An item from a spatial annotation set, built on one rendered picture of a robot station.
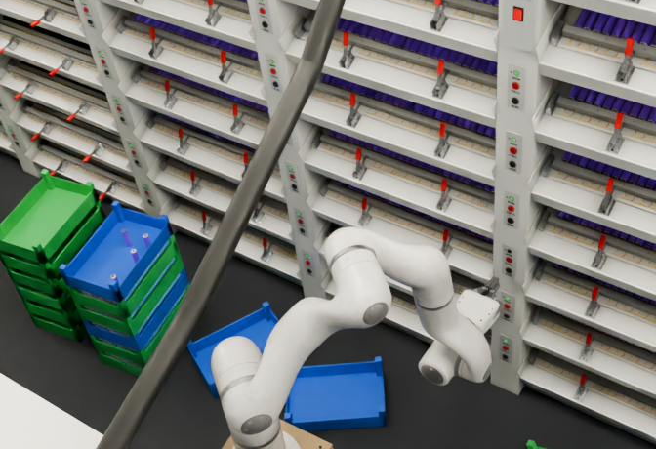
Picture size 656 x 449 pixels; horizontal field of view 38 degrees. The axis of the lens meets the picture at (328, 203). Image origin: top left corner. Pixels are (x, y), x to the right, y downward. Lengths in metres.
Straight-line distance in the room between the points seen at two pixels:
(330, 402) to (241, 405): 0.95
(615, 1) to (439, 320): 0.78
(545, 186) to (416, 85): 0.40
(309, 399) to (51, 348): 0.92
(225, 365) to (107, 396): 1.10
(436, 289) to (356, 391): 1.03
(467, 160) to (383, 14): 0.44
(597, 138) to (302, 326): 0.77
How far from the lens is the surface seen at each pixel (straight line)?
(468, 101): 2.31
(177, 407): 3.14
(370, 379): 3.08
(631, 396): 2.92
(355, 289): 1.95
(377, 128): 2.55
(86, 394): 3.26
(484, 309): 2.44
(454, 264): 2.72
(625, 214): 2.33
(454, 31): 2.21
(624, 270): 2.47
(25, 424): 1.05
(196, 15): 2.73
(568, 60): 2.12
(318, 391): 3.07
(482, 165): 2.43
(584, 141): 2.22
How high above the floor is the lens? 2.53
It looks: 45 degrees down
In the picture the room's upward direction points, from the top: 9 degrees counter-clockwise
